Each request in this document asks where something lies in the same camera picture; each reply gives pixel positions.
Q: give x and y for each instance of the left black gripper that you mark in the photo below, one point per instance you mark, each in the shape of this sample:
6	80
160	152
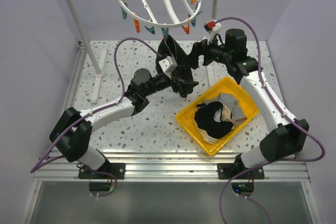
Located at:
184	85

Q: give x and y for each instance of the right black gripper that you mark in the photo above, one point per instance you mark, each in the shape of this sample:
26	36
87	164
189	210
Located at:
199	48

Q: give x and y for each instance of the black pinstriped underwear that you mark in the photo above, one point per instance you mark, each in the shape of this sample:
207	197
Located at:
169	47

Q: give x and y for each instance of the plain black underwear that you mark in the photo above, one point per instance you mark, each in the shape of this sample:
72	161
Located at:
208	124

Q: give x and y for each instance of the beige underwear navy trim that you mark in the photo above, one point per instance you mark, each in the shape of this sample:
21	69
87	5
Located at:
226	115

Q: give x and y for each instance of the grey striped underwear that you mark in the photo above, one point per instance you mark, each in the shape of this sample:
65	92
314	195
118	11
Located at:
229	100

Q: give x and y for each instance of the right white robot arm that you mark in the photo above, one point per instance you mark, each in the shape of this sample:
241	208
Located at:
287	134

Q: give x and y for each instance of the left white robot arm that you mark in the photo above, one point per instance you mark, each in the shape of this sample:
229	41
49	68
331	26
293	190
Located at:
72	133

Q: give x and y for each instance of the yellow plastic tray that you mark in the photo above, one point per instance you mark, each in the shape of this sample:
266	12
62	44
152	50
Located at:
226	85

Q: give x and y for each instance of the left white rack pole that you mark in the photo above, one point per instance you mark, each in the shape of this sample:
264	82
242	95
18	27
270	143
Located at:
98	70

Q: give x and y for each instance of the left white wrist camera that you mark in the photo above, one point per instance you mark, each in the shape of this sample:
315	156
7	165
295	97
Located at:
168	65

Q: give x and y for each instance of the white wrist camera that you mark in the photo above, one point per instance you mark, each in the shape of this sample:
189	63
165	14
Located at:
213	28
168	65

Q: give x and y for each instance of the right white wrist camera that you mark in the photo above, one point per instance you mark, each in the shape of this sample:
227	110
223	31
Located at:
213	28

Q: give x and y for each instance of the aluminium rail frame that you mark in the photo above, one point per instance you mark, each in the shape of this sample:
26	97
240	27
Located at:
152	144

